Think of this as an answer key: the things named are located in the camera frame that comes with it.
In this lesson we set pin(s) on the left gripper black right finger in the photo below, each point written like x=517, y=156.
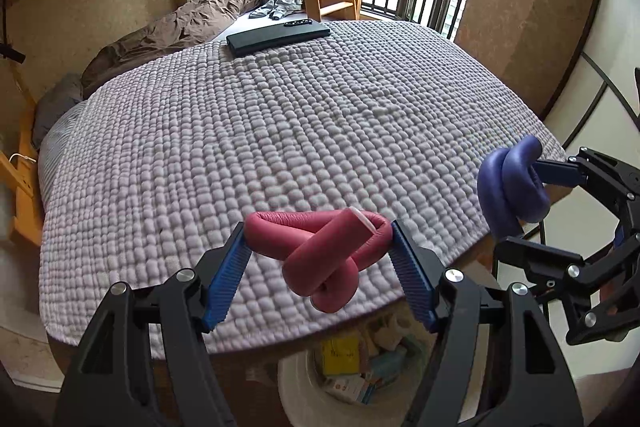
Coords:
x=418, y=270

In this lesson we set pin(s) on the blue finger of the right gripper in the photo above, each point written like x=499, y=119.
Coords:
x=539, y=262
x=559, y=173

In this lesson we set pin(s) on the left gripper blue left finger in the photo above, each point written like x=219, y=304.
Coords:
x=224, y=282

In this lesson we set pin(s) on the red knotted foam tube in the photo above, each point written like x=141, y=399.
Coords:
x=322, y=252

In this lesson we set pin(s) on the yellow snack packet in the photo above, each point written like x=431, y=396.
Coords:
x=340, y=355

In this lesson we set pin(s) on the white medicine box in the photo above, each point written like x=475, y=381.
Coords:
x=352, y=389

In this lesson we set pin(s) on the white trash bin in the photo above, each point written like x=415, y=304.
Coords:
x=366, y=377

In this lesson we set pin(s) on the black flat box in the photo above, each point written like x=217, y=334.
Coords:
x=259, y=39

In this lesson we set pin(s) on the grey pillow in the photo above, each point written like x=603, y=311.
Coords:
x=63, y=96

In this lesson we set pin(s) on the black remote control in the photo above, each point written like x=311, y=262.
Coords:
x=295, y=23

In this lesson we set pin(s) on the brown rumpled duvet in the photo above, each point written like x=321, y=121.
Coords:
x=193, y=23

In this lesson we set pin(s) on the grey crumpled clothing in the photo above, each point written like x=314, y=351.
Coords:
x=276, y=9

